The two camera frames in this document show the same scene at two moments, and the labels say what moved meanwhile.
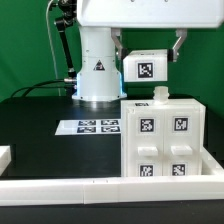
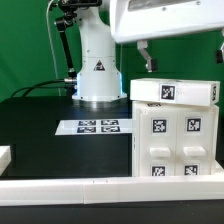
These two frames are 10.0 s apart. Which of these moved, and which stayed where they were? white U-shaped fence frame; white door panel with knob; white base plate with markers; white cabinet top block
Moved: white door panel with knob; white cabinet top block
Stayed: white U-shaped fence frame; white base plate with markers
